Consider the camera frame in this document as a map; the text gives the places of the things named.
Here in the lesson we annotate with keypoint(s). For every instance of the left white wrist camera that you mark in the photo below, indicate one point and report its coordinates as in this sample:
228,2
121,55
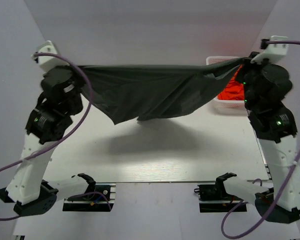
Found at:
47,63

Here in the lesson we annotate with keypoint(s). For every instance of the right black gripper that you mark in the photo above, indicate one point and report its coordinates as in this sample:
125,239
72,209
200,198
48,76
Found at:
247,63

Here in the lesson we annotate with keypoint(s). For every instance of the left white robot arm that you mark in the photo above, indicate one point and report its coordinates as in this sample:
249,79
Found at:
47,123

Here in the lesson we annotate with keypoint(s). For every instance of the dark grey t shirt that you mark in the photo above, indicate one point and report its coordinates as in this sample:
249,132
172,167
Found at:
146,92

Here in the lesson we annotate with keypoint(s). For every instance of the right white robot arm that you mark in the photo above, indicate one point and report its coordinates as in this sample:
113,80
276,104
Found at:
276,132

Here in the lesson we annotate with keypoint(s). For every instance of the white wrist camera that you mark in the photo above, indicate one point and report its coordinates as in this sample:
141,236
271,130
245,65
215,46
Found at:
273,51
47,63

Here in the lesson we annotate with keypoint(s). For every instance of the white plastic basket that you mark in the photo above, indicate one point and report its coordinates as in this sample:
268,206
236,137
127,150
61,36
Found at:
226,107

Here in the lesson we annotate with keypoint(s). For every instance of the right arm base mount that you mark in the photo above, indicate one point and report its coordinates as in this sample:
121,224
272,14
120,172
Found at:
211,202

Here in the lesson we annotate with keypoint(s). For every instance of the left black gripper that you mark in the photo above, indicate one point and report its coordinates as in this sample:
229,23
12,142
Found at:
77,75

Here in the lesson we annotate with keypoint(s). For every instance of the orange t shirt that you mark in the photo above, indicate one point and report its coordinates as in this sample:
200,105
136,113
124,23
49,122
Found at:
234,91

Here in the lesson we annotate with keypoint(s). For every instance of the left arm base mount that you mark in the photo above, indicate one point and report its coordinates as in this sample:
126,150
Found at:
94,202

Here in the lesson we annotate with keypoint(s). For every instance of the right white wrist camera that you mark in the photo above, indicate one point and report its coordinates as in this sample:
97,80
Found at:
273,51

